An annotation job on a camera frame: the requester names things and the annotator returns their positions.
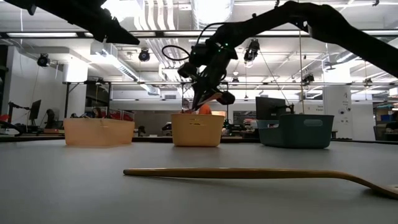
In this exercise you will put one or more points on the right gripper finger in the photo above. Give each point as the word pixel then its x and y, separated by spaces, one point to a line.
pixel 210 93
pixel 198 98

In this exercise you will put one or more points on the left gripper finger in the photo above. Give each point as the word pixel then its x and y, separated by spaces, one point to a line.
pixel 115 32

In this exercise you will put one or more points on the gold fork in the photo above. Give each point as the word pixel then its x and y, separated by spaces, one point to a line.
pixel 217 173

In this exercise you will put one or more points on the peach translucent plastic bin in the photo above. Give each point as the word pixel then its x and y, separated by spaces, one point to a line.
pixel 96 132

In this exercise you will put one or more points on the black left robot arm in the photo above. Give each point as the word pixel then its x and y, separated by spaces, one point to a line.
pixel 62 9

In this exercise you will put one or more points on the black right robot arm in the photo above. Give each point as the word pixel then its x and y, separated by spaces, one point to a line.
pixel 342 34

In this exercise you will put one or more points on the black monitor on arm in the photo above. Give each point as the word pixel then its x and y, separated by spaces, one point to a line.
pixel 35 109

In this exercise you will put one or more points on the person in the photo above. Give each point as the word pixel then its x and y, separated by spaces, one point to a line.
pixel 205 109
pixel 392 126
pixel 97 112

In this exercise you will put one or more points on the yellow plastic bin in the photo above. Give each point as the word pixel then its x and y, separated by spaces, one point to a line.
pixel 196 133

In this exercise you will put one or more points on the black ceiling spotlight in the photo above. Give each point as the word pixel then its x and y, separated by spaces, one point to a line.
pixel 43 60
pixel 144 55
pixel 251 51
pixel 308 77

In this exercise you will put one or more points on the black desk monitor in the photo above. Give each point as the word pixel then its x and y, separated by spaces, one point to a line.
pixel 269 107

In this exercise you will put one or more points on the red background crates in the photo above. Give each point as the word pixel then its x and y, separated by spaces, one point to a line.
pixel 121 115

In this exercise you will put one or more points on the teal plastic bin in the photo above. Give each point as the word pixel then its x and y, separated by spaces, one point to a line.
pixel 298 133

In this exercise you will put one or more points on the grey table mat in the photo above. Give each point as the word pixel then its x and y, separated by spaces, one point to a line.
pixel 199 211

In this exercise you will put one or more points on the storage shelf with blue bins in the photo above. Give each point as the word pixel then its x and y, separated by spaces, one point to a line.
pixel 385 116

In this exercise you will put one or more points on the black background workstation frame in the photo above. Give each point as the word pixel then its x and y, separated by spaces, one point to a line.
pixel 182 93

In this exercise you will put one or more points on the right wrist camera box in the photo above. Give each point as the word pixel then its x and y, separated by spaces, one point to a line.
pixel 200 54

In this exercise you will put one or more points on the silver corrugated ceiling duct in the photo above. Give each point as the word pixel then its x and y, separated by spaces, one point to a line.
pixel 212 12

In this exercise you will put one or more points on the black table frame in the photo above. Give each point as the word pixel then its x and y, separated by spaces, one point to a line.
pixel 149 139

